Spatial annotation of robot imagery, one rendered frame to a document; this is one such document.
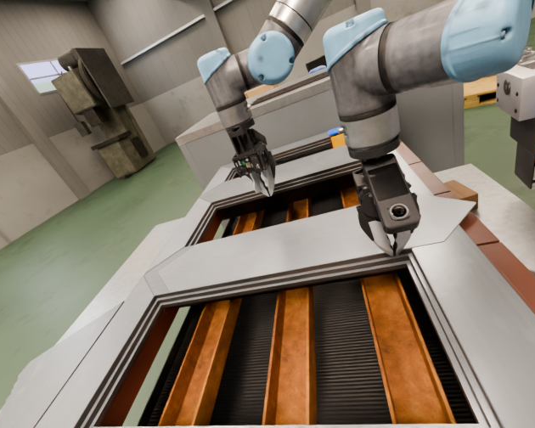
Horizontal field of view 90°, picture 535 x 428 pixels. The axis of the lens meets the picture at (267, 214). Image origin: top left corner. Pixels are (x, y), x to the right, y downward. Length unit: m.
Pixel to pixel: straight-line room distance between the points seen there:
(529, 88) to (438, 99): 0.66
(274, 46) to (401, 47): 0.21
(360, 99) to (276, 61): 0.17
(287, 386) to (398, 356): 0.21
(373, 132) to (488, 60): 0.13
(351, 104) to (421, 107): 1.04
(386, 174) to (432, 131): 1.05
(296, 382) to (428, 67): 0.54
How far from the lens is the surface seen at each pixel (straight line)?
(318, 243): 0.58
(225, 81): 0.63
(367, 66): 0.36
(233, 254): 0.67
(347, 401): 0.72
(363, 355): 0.76
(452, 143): 1.51
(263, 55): 0.49
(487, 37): 0.32
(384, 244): 0.50
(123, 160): 8.25
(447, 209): 0.62
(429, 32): 0.34
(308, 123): 1.33
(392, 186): 0.40
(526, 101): 0.81
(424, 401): 0.57
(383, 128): 0.39
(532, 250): 0.80
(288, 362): 0.63
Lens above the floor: 1.20
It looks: 28 degrees down
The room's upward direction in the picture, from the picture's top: 23 degrees counter-clockwise
